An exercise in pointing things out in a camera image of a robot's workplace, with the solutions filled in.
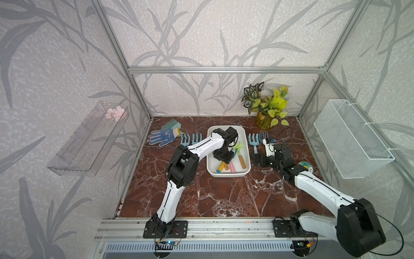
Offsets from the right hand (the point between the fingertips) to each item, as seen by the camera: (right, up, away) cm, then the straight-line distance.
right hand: (257, 153), depth 87 cm
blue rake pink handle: (-14, -8, +7) cm, 17 cm away
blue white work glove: (-59, +8, +22) cm, 63 cm away
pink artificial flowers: (-71, +21, -10) cm, 75 cm away
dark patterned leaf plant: (+1, +37, +18) cm, 41 cm away
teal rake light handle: (+3, +4, +18) cm, 18 cm away
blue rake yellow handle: (+7, +8, +21) cm, 24 cm away
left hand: (-17, -5, +6) cm, 18 cm away
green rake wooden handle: (-7, +3, +17) cm, 19 cm away
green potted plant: (+12, +26, +13) cm, 32 cm away
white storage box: (-25, -8, +9) cm, 28 cm away
